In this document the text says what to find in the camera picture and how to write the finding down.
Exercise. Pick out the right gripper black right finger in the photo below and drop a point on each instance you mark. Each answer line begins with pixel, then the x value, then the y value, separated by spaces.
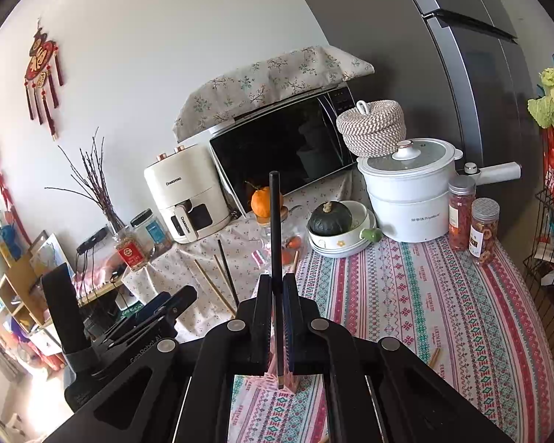
pixel 303 347

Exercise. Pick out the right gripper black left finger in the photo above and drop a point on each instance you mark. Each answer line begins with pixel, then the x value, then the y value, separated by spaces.
pixel 253 350

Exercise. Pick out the pink perforated utensil basket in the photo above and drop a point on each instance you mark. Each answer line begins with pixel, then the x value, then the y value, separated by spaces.
pixel 270 379

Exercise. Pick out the black chopstick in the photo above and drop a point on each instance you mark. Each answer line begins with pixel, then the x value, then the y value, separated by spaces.
pixel 276 271
pixel 227 273

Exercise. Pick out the wooden chopstick in basket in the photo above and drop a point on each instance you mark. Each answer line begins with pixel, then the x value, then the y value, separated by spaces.
pixel 221 270
pixel 215 289

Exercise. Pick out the white floral cloth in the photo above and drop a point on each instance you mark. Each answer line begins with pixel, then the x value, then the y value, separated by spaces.
pixel 240 239

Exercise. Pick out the clear glass jar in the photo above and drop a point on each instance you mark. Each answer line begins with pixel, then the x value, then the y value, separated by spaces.
pixel 293 223

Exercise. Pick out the white oval baking dish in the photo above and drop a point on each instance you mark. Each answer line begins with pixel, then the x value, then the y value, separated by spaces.
pixel 362 232

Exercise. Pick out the red label glass vase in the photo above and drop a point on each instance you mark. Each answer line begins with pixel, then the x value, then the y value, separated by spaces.
pixel 130 249

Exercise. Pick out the dark green squash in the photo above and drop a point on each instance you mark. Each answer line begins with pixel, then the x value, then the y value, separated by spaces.
pixel 330 219

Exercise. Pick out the wooden chopstick on table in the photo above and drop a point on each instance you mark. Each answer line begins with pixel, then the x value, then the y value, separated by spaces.
pixel 434 358

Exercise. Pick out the orange mandarin fruit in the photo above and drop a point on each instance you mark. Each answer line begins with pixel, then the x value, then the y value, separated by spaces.
pixel 261 202

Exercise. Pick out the white air fryer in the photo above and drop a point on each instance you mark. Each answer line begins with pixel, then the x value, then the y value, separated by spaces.
pixel 187 191

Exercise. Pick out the patterned red green tablecloth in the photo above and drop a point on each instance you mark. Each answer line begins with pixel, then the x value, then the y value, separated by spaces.
pixel 494 350

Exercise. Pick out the white electric cooking pot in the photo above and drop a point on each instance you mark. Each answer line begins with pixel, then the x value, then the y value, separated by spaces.
pixel 408 189

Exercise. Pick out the dried twig bouquet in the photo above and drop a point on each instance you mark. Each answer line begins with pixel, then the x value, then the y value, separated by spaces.
pixel 91 178

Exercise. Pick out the black microwave oven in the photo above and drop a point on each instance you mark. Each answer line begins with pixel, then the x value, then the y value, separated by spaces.
pixel 298 139

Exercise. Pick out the dried slices jar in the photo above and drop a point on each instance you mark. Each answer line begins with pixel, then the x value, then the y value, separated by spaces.
pixel 483 229

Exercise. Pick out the red dried fruit jar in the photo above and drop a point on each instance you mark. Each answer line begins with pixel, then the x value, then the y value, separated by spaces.
pixel 462 190

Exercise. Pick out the floral microwave cover cloth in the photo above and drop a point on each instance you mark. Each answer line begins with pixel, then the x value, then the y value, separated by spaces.
pixel 246 89

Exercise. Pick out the red chinese knot decoration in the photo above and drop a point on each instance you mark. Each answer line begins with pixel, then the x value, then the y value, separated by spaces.
pixel 43 77

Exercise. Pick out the grey refrigerator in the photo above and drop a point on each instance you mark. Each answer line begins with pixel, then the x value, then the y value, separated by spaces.
pixel 459 74

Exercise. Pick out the woven rope basket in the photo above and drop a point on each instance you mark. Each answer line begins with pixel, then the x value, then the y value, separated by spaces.
pixel 372 129

